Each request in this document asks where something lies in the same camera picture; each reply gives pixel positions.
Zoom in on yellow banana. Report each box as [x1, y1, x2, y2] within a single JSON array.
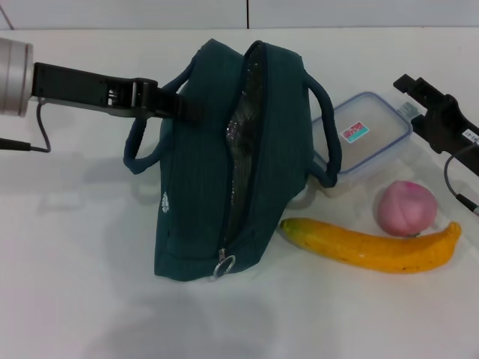
[[279, 218, 463, 274]]

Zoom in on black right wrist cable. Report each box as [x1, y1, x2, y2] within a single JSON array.
[[443, 144, 479, 218]]

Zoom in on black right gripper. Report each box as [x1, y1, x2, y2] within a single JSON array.
[[392, 74, 479, 165]]

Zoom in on pink peach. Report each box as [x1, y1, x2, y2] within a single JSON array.
[[376, 179, 438, 236]]

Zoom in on dark teal insulated lunch bag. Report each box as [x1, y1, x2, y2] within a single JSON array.
[[123, 37, 343, 282]]

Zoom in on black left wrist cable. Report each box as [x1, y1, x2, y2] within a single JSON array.
[[0, 101, 52, 154]]

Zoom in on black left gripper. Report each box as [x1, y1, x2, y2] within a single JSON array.
[[31, 62, 204, 123]]

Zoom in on clear blue-rimmed plastic food container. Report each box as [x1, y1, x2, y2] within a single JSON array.
[[310, 91, 418, 177]]

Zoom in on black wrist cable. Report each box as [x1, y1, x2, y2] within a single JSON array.
[[0, 101, 52, 154], [443, 144, 479, 218]]

